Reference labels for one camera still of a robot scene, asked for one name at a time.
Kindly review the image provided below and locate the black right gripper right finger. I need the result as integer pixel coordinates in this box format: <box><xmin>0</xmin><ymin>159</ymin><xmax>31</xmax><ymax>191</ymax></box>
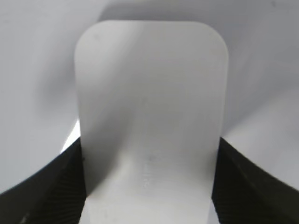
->
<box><xmin>212</xmin><ymin>138</ymin><xmax>299</xmax><ymax>224</ymax></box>

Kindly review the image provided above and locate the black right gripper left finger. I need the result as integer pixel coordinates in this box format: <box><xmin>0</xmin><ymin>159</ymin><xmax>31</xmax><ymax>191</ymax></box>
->
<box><xmin>0</xmin><ymin>139</ymin><xmax>86</xmax><ymax>224</ymax></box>

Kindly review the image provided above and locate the white board eraser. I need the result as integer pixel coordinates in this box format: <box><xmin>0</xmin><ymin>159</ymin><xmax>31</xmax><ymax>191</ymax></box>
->
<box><xmin>74</xmin><ymin>20</ymin><xmax>228</xmax><ymax>224</ymax></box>

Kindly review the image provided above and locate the white board with grey frame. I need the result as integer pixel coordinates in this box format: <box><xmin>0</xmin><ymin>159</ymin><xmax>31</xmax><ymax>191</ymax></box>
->
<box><xmin>0</xmin><ymin>0</ymin><xmax>299</xmax><ymax>191</ymax></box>

